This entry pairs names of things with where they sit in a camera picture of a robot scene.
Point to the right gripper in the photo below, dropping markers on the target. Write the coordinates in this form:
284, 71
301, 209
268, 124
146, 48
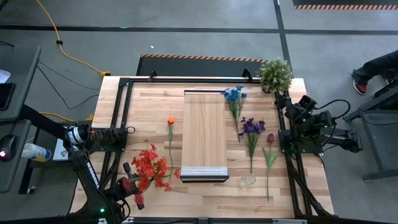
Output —
312, 118

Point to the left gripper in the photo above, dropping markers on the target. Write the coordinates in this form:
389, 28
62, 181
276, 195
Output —
127, 186

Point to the purple flower bunch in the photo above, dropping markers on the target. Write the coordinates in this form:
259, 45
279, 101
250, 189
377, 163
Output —
252, 127

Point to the blue flower bunch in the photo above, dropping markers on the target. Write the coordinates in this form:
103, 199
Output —
233, 95

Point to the orange tulip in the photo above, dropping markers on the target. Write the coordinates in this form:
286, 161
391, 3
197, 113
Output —
171, 120

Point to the clear glass vase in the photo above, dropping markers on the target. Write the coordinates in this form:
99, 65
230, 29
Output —
247, 180

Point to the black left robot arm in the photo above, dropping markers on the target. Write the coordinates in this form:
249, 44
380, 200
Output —
93, 180

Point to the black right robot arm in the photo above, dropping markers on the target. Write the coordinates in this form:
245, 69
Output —
342, 141

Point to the grey desk shelf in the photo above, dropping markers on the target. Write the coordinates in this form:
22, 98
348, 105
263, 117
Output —
15, 174

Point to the potted green plant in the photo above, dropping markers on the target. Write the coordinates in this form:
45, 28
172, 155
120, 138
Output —
275, 76

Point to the white printed box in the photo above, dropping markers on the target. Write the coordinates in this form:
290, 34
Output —
60, 152

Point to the red black sneaker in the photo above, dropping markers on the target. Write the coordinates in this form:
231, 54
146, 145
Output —
360, 87

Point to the wooden board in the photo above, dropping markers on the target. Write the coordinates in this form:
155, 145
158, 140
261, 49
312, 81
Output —
203, 133

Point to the black mat striped edge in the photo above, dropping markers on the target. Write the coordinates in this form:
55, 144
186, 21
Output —
342, 3
199, 67

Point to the person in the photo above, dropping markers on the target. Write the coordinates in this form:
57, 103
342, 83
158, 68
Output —
377, 67

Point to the white plastic bottle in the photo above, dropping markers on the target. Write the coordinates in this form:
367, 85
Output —
34, 151

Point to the black desk leg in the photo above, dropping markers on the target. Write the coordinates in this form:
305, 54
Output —
30, 161

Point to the black slanted support beam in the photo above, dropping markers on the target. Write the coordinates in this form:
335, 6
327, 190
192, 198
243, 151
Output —
43, 123

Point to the black computer mouse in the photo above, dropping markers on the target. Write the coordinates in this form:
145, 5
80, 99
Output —
9, 144

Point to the grey desk top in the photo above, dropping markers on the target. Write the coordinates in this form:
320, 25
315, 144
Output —
21, 93

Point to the black tablet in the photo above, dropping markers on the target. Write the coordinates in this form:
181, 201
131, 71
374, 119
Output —
6, 96

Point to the white paper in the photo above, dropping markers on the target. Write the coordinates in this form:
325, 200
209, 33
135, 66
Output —
3, 76

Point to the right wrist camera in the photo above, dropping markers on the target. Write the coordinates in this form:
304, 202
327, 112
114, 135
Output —
308, 102

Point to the black table frame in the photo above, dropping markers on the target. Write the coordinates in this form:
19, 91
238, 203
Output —
202, 81

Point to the grey metal desk frame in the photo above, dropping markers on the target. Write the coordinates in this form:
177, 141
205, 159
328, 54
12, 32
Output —
371, 140

